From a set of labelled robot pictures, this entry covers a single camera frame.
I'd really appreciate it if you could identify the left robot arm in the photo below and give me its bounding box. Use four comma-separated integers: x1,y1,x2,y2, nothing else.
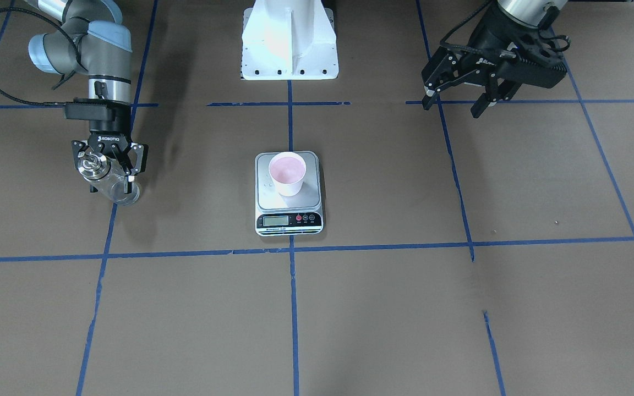
421,1,571,118

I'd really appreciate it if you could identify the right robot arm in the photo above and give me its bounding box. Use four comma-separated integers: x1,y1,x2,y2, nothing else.
28,1,147,205

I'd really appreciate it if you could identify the glass sauce bottle metal cap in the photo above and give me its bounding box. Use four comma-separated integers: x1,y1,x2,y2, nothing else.
92,152,140,206

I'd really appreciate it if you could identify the silver digital kitchen scale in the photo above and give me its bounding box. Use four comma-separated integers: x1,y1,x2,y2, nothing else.
255,151,324,237

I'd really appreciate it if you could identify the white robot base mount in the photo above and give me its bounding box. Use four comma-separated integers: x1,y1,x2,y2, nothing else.
240,1,340,81

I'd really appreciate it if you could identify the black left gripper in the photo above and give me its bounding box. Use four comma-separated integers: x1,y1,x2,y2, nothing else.
423,5,571,119

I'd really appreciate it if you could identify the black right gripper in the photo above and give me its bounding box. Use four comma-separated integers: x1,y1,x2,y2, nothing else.
64,98,148,195

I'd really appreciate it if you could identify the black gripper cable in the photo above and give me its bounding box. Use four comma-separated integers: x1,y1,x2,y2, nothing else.
439,0,496,50
0,8,84,106

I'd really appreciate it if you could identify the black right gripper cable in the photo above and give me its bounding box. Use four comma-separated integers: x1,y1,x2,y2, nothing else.
0,8,84,106

